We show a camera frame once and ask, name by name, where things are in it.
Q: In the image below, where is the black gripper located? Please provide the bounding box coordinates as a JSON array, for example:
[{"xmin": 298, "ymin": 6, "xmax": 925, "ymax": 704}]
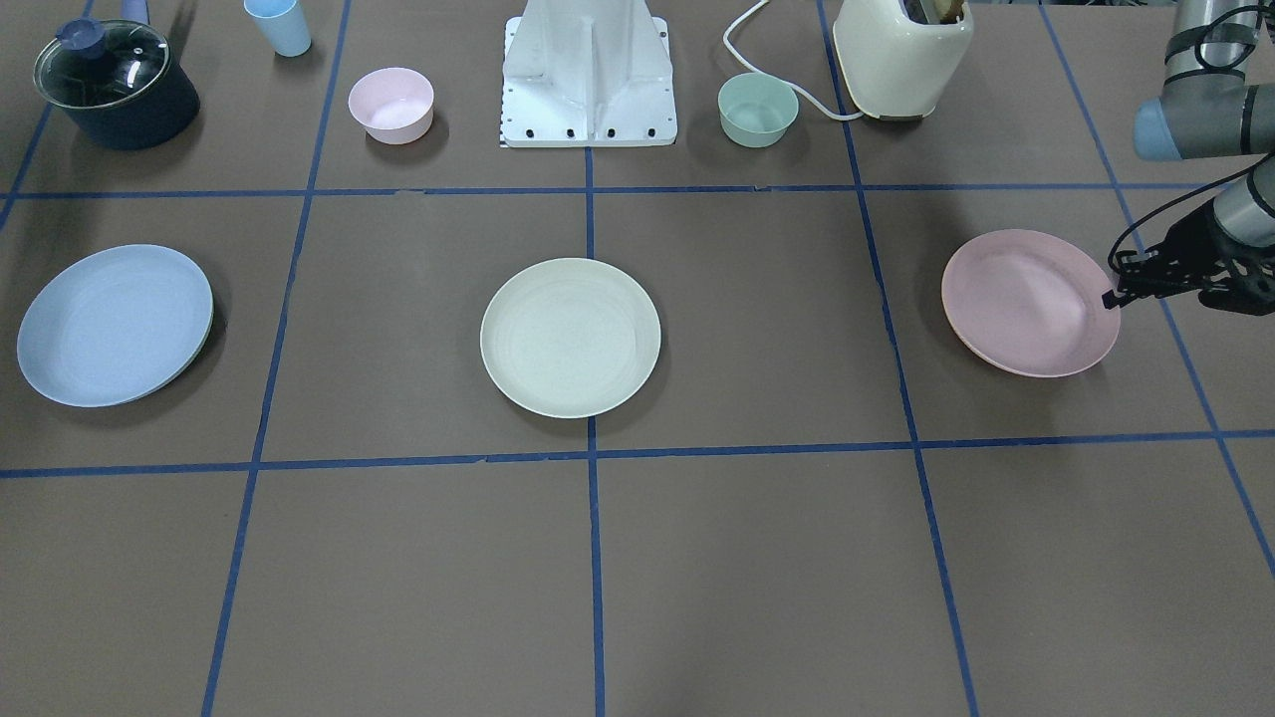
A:
[{"xmin": 1102, "ymin": 204, "xmax": 1274, "ymax": 315}]

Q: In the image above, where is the pink plate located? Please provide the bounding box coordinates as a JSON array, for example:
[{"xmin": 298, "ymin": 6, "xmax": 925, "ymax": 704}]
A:
[{"xmin": 941, "ymin": 230, "xmax": 1122, "ymax": 379}]

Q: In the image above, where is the blue plate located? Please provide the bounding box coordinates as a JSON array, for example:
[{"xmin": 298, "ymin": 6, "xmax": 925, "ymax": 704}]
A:
[{"xmin": 15, "ymin": 244, "xmax": 214, "ymax": 408}]

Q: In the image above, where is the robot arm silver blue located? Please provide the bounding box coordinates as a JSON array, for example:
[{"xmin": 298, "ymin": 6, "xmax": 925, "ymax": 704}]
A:
[{"xmin": 1103, "ymin": 1, "xmax": 1274, "ymax": 315}]

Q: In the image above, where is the cream toaster with bread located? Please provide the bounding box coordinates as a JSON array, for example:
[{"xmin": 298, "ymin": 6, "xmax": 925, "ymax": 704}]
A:
[{"xmin": 833, "ymin": 1, "xmax": 975, "ymax": 121}]

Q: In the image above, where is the green bowl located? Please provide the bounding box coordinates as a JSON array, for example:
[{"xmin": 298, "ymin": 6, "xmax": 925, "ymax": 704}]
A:
[{"xmin": 717, "ymin": 71, "xmax": 799, "ymax": 148}]

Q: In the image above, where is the cream plate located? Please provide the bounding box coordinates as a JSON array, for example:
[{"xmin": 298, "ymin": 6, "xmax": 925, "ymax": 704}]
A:
[{"xmin": 479, "ymin": 258, "xmax": 663, "ymax": 418}]

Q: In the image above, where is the pink bowl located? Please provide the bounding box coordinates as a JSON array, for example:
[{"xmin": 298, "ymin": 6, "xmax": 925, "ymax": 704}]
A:
[{"xmin": 347, "ymin": 68, "xmax": 434, "ymax": 145}]

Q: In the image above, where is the light blue cup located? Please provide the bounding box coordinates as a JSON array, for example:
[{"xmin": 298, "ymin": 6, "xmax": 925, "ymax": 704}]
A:
[{"xmin": 244, "ymin": 0, "xmax": 312, "ymax": 57}]

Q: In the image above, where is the dark blue lidded pot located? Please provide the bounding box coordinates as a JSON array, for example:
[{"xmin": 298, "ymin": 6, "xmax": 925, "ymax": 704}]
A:
[{"xmin": 32, "ymin": 1, "xmax": 201, "ymax": 151}]

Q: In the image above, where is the white toaster power cord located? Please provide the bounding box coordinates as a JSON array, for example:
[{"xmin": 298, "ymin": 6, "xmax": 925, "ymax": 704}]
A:
[{"xmin": 723, "ymin": 0, "xmax": 864, "ymax": 122}]

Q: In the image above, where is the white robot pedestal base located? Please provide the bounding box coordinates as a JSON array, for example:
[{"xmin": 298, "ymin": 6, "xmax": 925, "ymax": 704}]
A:
[{"xmin": 499, "ymin": 1, "xmax": 678, "ymax": 148}]

